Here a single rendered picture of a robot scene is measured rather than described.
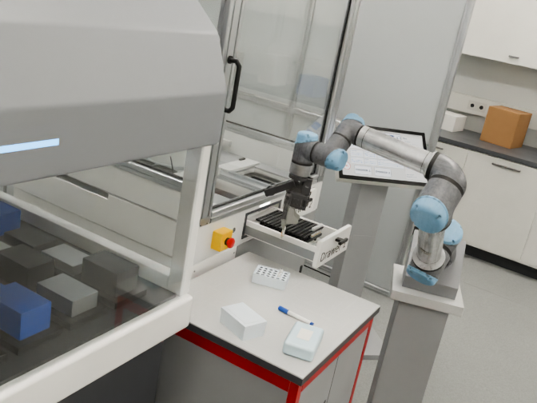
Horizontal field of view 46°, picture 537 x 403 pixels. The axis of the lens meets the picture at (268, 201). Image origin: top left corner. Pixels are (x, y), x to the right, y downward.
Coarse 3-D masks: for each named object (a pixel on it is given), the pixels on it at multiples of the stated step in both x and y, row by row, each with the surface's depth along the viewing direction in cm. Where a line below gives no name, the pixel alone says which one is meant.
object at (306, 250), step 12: (252, 216) 255; (252, 228) 248; (264, 228) 245; (324, 228) 259; (264, 240) 246; (276, 240) 243; (288, 240) 241; (288, 252) 242; (300, 252) 239; (312, 252) 236
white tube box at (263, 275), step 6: (258, 270) 230; (264, 270) 232; (270, 270) 232; (276, 270) 233; (258, 276) 227; (264, 276) 226; (270, 276) 228; (276, 276) 229; (282, 276) 229; (288, 276) 230; (258, 282) 228; (264, 282) 227; (270, 282) 226; (276, 282) 226; (282, 282) 225; (276, 288) 227; (282, 288) 226
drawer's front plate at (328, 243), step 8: (336, 232) 245; (344, 232) 250; (320, 240) 234; (328, 240) 237; (320, 248) 233; (328, 248) 240; (336, 248) 248; (344, 248) 257; (320, 256) 235; (312, 264) 235; (320, 264) 238
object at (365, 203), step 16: (352, 192) 334; (368, 192) 328; (384, 192) 330; (352, 208) 333; (368, 208) 331; (352, 224) 332; (368, 224) 335; (352, 240) 336; (368, 240) 338; (336, 256) 348; (352, 256) 339; (368, 256) 342; (336, 272) 346; (352, 272) 343; (352, 288) 347; (368, 352) 338
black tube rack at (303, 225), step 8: (264, 216) 255; (272, 216) 257; (280, 216) 259; (264, 224) 255; (272, 224) 248; (280, 224) 250; (288, 224) 252; (296, 224) 254; (304, 224) 255; (312, 224) 257; (280, 232) 248; (288, 232) 244; (296, 232) 246; (304, 232) 247; (304, 240) 246; (312, 240) 250
